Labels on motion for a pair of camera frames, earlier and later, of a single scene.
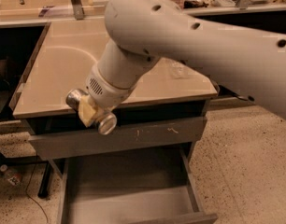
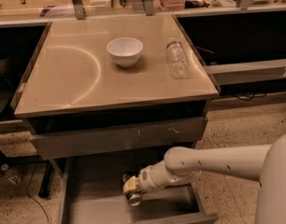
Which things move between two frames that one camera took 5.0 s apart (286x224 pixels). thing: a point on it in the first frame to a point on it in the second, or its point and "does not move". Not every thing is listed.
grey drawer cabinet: x=139 y=173 does not move
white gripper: x=103 y=92 to x=147 y=179
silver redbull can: x=106 y=122 to x=135 y=199
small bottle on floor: x=14 y=177 does not move
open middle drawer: x=161 y=186 does not move
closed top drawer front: x=124 y=137 does not move
